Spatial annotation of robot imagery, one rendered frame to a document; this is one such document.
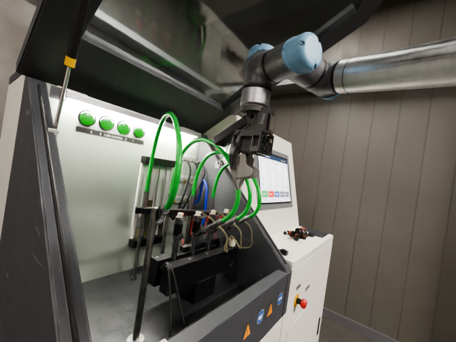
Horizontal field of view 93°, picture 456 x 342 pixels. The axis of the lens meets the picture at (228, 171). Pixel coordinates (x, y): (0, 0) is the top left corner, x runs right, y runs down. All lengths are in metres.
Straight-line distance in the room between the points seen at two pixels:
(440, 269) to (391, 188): 0.69
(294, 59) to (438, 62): 0.23
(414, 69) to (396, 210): 1.99
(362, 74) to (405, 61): 0.07
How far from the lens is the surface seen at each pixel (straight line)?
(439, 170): 2.47
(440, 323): 2.64
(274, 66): 0.54
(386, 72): 0.54
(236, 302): 0.64
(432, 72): 0.52
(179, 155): 0.49
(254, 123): 0.56
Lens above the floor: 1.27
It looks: level
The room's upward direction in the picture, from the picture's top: 8 degrees clockwise
